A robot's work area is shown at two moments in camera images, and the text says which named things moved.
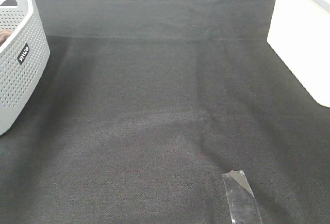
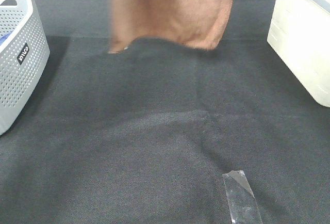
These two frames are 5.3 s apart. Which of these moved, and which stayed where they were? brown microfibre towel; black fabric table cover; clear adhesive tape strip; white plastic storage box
Moved: brown microfibre towel
Stayed: black fabric table cover; white plastic storage box; clear adhesive tape strip
